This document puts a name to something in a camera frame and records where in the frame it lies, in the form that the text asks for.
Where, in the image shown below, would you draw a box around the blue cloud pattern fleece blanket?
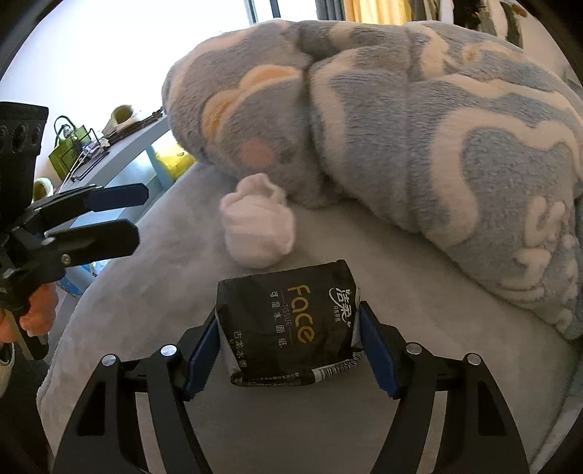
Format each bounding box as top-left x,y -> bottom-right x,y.
161,20 -> 583,342

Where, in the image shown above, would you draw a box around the black tissue pack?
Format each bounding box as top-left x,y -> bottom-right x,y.
216,260 -> 365,388

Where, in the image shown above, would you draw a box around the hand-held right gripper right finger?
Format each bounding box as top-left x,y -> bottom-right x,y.
359,300 -> 530,474

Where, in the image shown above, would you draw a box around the light blue table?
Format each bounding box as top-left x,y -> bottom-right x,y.
58,112 -> 176,194

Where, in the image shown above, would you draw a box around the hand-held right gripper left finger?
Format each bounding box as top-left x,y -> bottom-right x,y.
52,314 -> 222,474

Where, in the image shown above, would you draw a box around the person's left hand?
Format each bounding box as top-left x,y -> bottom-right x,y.
18,285 -> 60,340

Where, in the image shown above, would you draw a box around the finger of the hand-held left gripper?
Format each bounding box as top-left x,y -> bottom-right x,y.
46,220 -> 140,271
34,182 -> 150,229

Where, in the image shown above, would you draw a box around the white balled socks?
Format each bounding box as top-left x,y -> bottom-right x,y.
220,173 -> 297,269

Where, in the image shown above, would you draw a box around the hanging clothes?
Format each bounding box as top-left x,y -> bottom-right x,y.
410,0 -> 524,46

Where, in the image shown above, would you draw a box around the white blue printed bag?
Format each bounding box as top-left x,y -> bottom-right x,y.
57,261 -> 100,297

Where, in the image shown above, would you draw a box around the yellow plastic bag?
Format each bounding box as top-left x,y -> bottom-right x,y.
155,145 -> 197,180

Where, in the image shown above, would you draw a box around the grey bed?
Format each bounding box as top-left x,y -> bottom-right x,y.
36,162 -> 579,474

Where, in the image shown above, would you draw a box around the yellow curtain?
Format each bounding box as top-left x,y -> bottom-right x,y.
344,0 -> 413,26

